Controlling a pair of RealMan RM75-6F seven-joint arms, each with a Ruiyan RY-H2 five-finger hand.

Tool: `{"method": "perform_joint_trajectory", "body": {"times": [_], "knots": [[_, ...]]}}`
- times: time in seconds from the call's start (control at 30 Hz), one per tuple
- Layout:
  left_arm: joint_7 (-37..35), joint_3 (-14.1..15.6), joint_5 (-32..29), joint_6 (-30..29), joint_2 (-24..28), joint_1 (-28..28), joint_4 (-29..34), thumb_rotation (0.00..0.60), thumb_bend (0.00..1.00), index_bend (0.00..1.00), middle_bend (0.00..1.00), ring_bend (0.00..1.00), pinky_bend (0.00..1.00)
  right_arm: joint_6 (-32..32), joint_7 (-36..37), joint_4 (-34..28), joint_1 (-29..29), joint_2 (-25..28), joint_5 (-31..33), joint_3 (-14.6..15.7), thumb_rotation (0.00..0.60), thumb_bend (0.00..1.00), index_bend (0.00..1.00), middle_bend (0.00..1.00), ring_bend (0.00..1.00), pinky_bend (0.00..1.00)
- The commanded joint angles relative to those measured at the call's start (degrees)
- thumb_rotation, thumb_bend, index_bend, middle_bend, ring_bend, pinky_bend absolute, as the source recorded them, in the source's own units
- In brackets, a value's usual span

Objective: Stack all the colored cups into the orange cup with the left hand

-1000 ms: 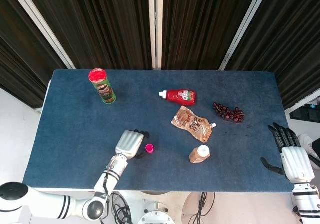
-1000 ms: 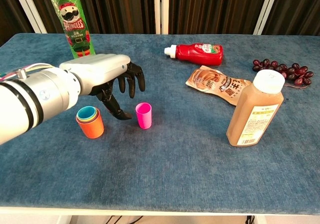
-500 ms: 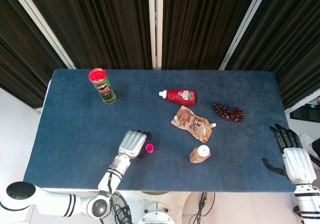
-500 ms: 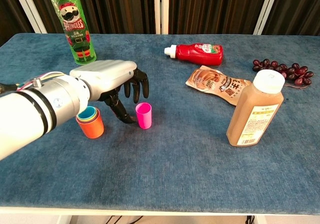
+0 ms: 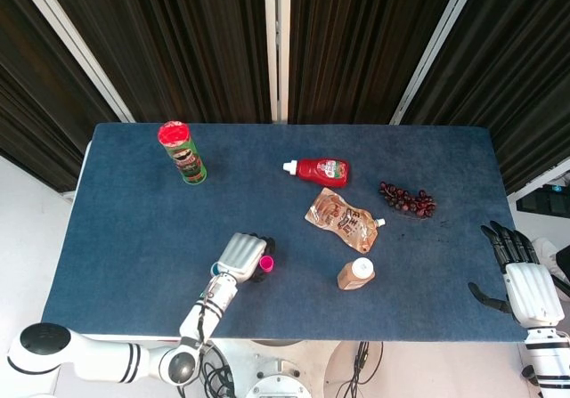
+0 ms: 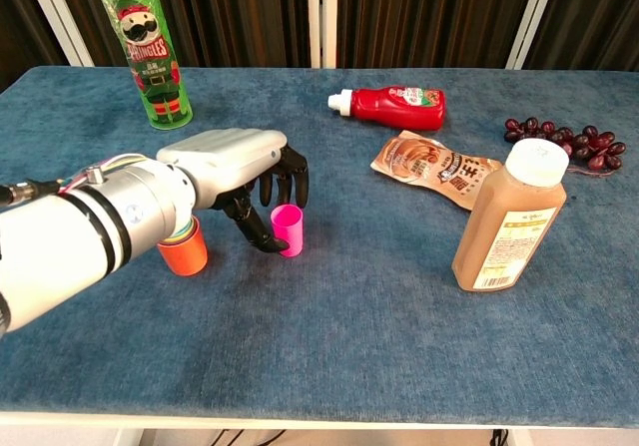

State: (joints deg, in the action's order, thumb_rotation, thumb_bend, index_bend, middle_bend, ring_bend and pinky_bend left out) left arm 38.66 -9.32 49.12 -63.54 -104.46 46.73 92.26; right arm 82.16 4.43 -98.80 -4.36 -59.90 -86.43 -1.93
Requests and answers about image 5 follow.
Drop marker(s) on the dark slatted partition panel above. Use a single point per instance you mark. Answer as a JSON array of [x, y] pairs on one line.
[[356, 37], [512, 82], [178, 37], [35, 104]]

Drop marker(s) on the red ketchup bottle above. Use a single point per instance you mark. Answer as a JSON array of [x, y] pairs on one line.
[[323, 171]]

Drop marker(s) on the white table frame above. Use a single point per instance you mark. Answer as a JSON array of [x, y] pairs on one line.
[[116, 338]]

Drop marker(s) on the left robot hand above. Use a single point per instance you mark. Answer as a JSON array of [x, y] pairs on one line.
[[240, 255]]

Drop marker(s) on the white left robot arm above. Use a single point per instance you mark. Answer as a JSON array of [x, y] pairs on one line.
[[111, 362]]

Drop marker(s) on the white partition frame post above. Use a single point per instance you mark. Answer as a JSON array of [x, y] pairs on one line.
[[75, 46], [434, 46], [271, 46]]

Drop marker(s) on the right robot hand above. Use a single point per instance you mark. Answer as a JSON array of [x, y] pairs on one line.
[[532, 291]]

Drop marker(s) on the white robot torso base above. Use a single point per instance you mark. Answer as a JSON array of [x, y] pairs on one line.
[[278, 371]]

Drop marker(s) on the black electronic device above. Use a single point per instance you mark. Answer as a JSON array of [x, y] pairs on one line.
[[548, 202]]

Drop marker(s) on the pink plastic cup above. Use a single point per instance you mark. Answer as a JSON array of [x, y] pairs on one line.
[[267, 263]]

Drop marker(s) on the brown juice bottle white cap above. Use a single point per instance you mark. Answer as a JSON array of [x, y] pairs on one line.
[[354, 278]]

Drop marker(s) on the green Pringles can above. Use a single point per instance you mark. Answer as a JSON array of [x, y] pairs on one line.
[[187, 162]]

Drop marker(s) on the brown sauce pouch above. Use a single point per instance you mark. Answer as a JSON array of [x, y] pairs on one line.
[[343, 220]]

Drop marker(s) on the cyan plastic cup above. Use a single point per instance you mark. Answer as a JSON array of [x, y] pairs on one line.
[[214, 268]]

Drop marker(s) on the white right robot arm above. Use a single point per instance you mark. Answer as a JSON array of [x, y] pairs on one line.
[[548, 358]]

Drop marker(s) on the dark red grape bunch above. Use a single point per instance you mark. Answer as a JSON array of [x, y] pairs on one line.
[[405, 202]]

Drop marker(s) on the blue fabric table cover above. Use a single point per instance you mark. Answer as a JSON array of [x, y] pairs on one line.
[[133, 237]]

